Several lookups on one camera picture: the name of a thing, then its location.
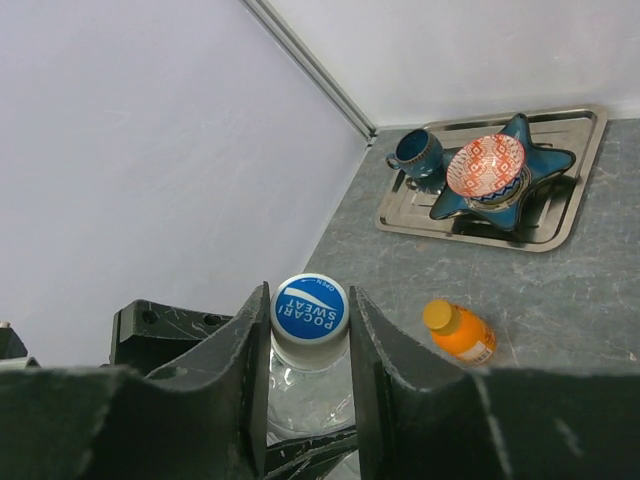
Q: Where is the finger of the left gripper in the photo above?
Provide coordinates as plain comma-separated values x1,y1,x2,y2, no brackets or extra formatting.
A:
264,429,358,480
109,299,232,375

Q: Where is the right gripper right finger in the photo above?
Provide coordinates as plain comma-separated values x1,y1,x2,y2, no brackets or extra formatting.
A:
349,287,639,479

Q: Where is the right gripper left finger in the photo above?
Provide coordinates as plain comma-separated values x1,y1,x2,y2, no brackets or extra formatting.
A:
1,285,270,479

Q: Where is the clear Pocari Sweat bottle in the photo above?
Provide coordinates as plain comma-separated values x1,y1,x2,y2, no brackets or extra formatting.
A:
267,352,361,479

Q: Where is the blue white bottle cap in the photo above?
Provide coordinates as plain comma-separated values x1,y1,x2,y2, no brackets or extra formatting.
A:
270,273,350,372

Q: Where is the orange juice bottle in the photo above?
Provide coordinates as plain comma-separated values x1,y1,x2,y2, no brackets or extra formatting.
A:
422,299,497,365

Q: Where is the metal tray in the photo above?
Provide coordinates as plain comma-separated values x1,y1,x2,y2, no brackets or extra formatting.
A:
375,105,608,253

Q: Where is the blue star-shaped dish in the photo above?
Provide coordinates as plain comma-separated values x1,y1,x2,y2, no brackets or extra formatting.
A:
429,113,576,232

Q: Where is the orange patterned bowl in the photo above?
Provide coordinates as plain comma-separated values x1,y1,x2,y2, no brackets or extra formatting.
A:
446,134,526,205

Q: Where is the blue mug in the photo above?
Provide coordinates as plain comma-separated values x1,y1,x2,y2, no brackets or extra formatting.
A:
385,129,444,179

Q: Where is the left aluminium frame post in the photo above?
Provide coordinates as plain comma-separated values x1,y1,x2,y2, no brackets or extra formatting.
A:
242,0,378,142

